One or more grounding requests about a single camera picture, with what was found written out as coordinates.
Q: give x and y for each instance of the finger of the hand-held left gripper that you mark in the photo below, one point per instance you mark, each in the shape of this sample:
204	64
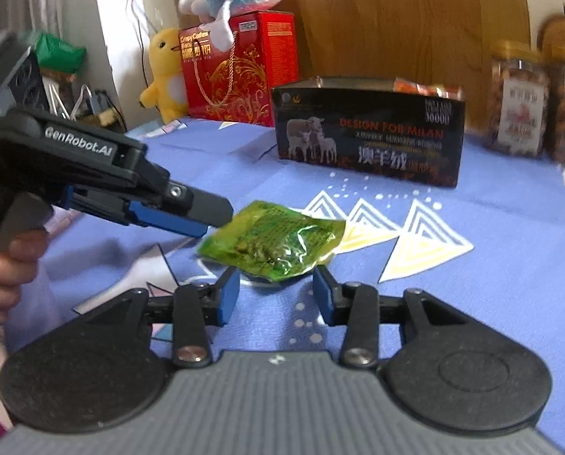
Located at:
202	206
168	220

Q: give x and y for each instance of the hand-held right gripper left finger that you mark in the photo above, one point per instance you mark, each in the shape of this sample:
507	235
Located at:
230	296

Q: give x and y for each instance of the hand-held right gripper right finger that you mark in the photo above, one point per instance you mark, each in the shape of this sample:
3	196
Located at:
322	299

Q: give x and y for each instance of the clear green pickle packet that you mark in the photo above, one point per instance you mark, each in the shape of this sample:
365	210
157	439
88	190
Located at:
273	239

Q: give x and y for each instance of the black printed cardboard box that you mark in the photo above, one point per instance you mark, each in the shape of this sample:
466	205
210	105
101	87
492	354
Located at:
367	137

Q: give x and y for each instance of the person's left hand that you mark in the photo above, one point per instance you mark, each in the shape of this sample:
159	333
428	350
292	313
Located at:
3	279

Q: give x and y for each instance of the grey power adapter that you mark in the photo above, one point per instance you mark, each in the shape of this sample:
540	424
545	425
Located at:
98	102

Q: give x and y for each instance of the green plastic bag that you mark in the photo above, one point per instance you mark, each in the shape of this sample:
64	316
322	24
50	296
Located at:
57	52

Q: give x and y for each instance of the yellow plush toy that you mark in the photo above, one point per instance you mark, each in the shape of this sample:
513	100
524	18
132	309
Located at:
166	71

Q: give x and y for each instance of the blue printed bedsheet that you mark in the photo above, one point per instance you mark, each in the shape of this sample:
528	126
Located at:
500	222

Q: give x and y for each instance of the orange foil snack packet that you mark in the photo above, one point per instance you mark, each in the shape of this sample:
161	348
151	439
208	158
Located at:
429	89

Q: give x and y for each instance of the wooden headboard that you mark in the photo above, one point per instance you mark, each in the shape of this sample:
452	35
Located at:
382	19

